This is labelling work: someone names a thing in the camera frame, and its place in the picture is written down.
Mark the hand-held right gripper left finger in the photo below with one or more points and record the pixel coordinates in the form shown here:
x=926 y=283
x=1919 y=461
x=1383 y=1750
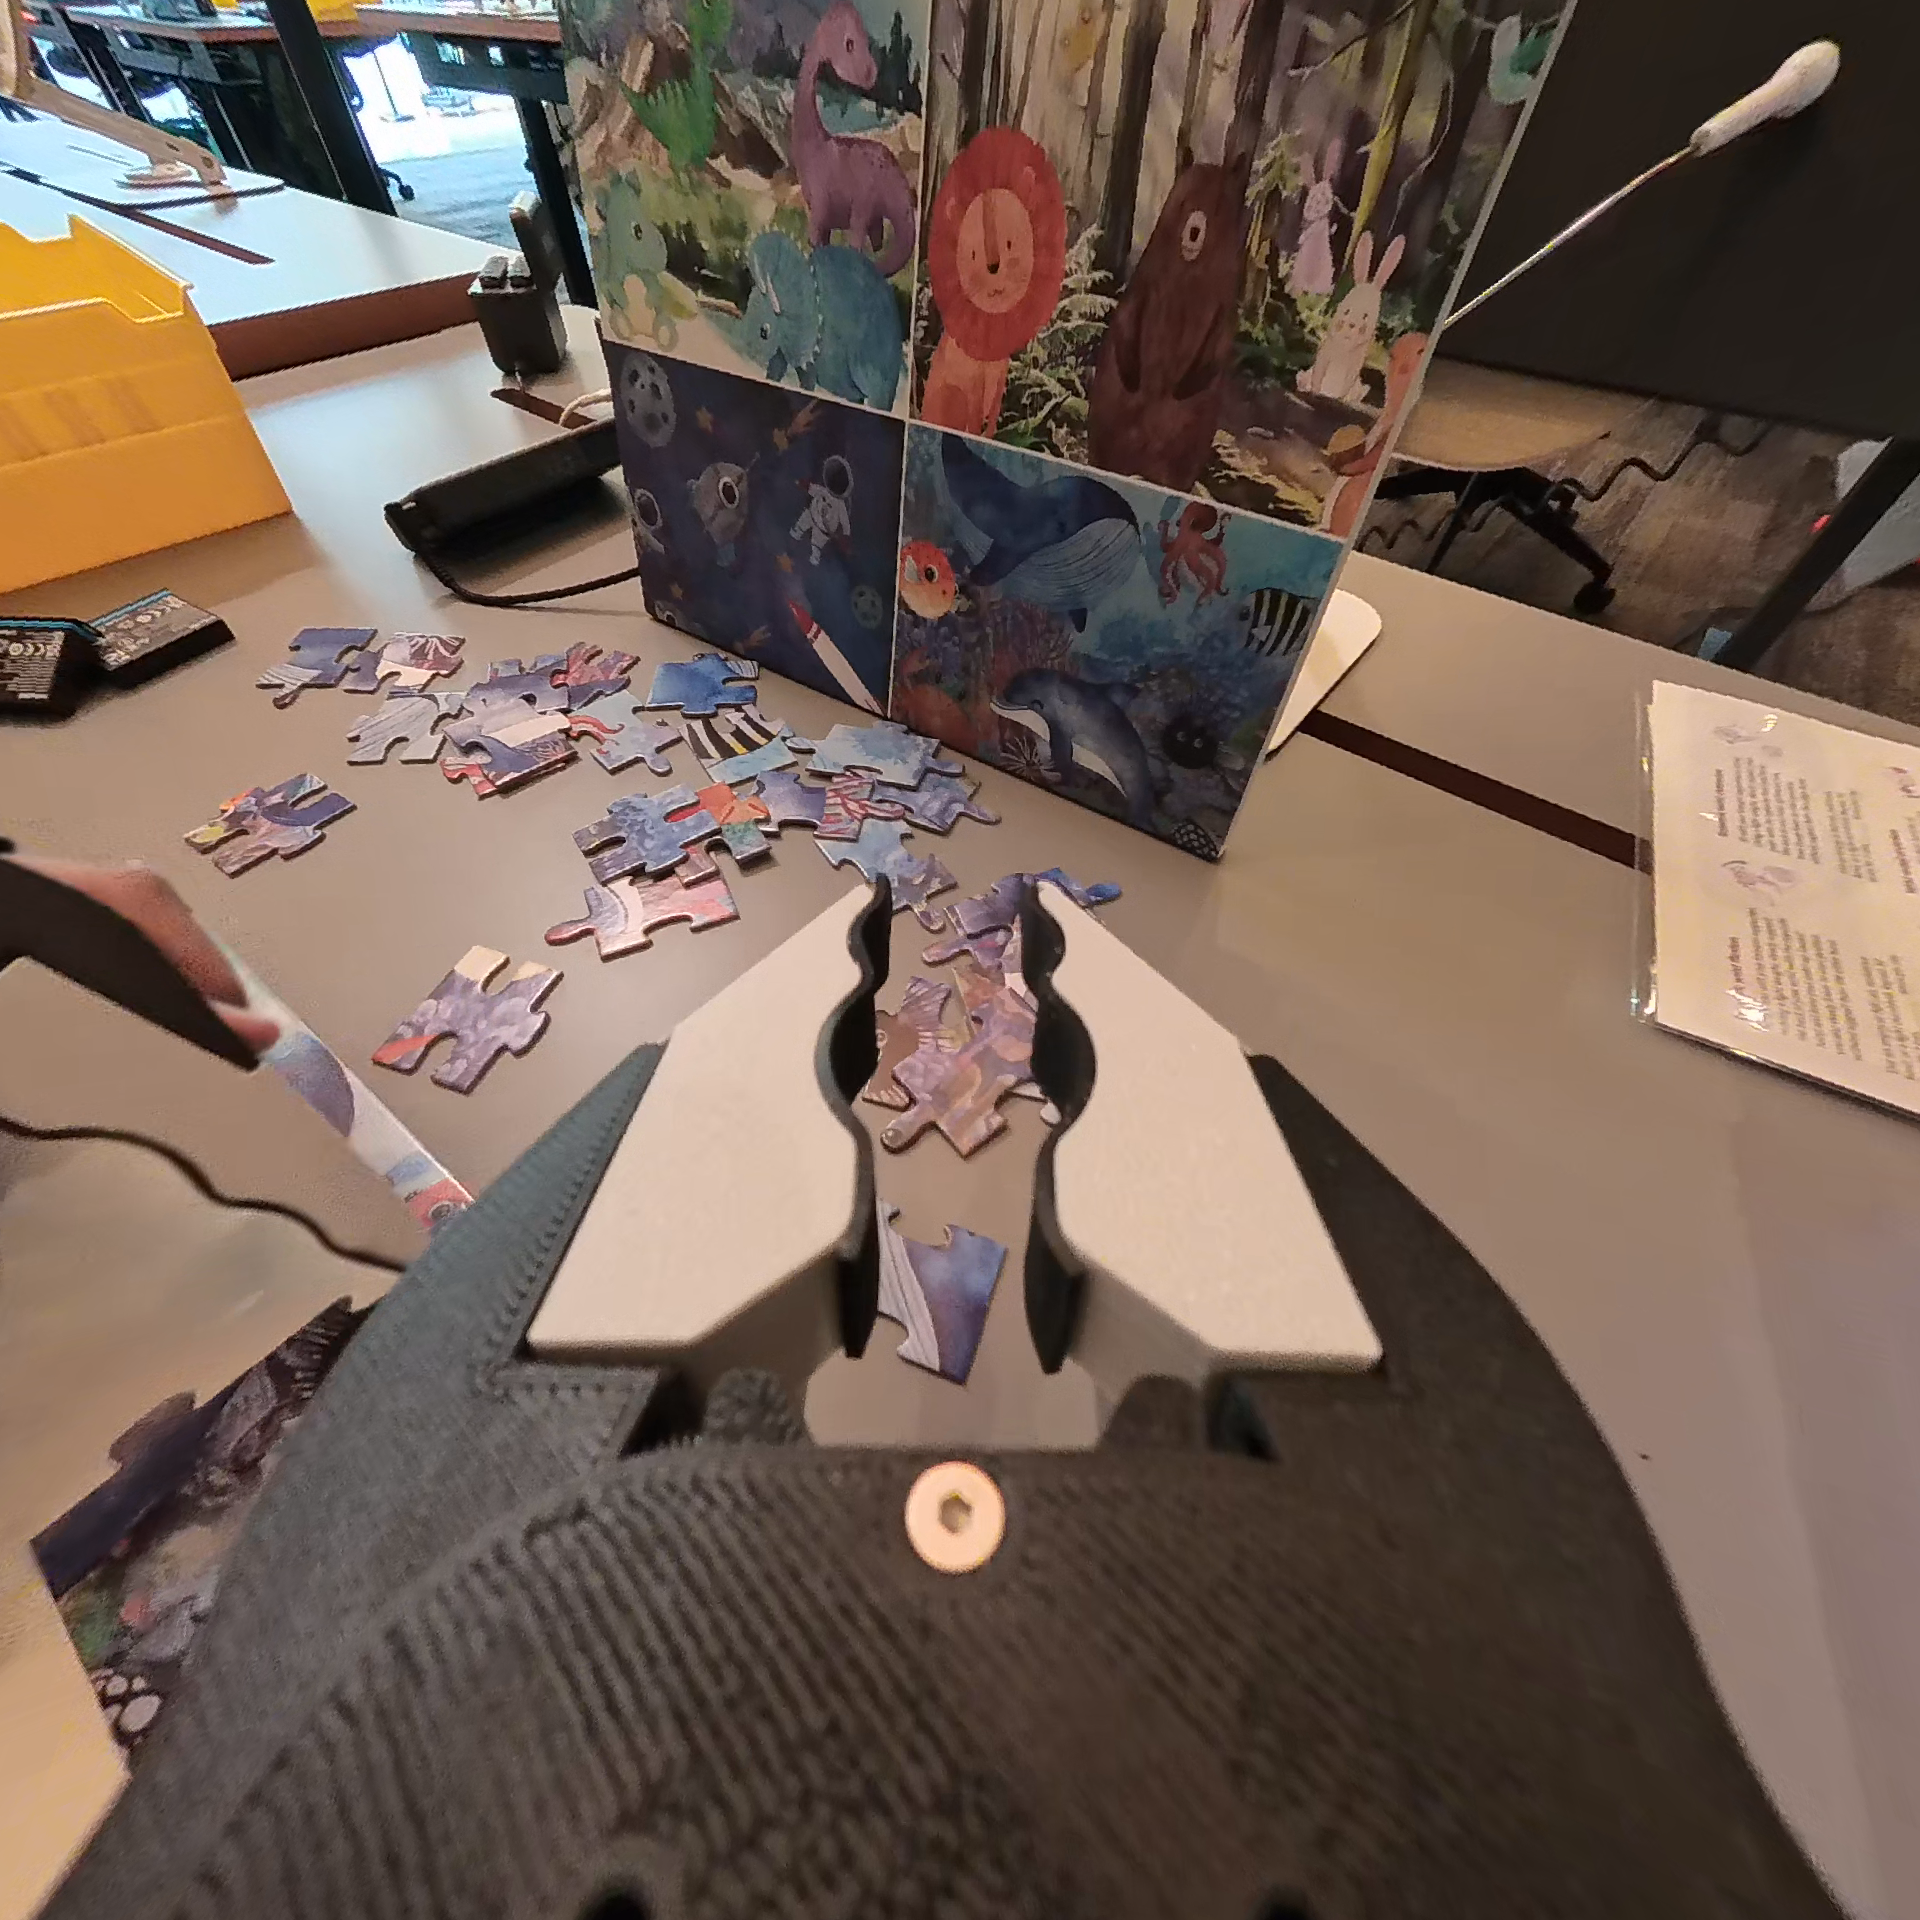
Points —
x=697 y=1201

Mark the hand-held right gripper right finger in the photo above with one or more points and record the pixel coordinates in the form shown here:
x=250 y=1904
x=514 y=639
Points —
x=1215 y=1201

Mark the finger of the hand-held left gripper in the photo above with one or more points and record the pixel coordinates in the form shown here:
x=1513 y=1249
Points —
x=120 y=1319
x=90 y=1037

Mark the cream puzzle frame tray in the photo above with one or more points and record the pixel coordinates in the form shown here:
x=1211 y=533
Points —
x=165 y=1517

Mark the blue striped jigsaw piece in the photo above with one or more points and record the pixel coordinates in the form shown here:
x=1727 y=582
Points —
x=937 y=1299

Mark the pile of puzzle pieces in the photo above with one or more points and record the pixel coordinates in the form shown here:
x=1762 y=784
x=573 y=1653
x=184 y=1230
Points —
x=674 y=827

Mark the yellow plastic bin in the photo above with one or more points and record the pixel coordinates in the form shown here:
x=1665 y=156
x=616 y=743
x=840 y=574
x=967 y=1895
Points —
x=120 y=436

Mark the instruction sheet in plastic sleeve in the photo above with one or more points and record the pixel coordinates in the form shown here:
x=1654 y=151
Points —
x=1785 y=902

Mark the black flat device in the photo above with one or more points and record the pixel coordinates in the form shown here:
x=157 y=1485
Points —
x=494 y=488

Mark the illustrated animal puzzle box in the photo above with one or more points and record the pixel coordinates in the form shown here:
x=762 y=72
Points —
x=779 y=494

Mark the beige office chair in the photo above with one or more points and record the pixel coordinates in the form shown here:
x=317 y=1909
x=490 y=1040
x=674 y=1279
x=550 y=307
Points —
x=1485 y=429

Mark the black battery charger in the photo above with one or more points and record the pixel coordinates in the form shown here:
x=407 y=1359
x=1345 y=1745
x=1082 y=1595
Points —
x=518 y=324

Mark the thin rod with white tip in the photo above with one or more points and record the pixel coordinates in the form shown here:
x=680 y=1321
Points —
x=1769 y=93

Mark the white flat base plate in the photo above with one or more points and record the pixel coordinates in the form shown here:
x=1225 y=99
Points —
x=1328 y=661

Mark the wooden frame stand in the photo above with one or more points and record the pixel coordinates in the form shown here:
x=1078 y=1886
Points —
x=158 y=167

